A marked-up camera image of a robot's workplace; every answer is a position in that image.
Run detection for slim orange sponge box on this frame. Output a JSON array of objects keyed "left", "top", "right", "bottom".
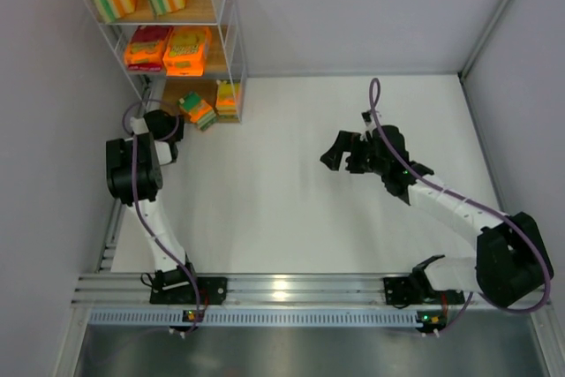
[{"left": 177, "top": 92, "right": 217, "bottom": 132}]

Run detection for yellow smiley sponge orange box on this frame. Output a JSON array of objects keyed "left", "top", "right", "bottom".
[{"left": 162, "top": 26, "right": 212, "bottom": 77}]

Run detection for pink sponge orange box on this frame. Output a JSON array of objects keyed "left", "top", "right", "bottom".
[{"left": 124, "top": 26, "right": 173, "bottom": 72}]

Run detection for orange box with barcode label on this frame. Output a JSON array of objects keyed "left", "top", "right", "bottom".
[{"left": 215, "top": 80, "right": 241, "bottom": 119}]

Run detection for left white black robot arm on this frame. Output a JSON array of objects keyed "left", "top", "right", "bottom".
[{"left": 105, "top": 109, "right": 196, "bottom": 293}]

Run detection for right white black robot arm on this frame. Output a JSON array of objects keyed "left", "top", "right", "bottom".
[{"left": 320, "top": 125, "right": 554, "bottom": 309}]

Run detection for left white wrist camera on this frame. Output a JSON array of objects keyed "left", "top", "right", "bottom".
[{"left": 129, "top": 117, "right": 149, "bottom": 135}]

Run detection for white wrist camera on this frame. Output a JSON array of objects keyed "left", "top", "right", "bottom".
[
  {"left": 129, "top": 117, "right": 149, "bottom": 135},
  {"left": 361, "top": 110, "right": 375, "bottom": 131}
]

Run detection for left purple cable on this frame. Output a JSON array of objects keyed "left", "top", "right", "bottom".
[{"left": 122, "top": 100, "right": 202, "bottom": 320}]

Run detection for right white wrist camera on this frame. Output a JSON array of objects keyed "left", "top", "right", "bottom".
[{"left": 361, "top": 110, "right": 375, "bottom": 131}]

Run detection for white wire wooden shelf unit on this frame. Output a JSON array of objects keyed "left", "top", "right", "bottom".
[{"left": 83, "top": 0, "right": 247, "bottom": 123}]

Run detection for aluminium mounting rail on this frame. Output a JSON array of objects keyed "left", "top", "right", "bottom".
[{"left": 72, "top": 273, "right": 548, "bottom": 305}]

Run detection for grey slotted cable duct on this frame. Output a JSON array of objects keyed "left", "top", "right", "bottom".
[{"left": 88, "top": 308, "right": 445, "bottom": 328}]

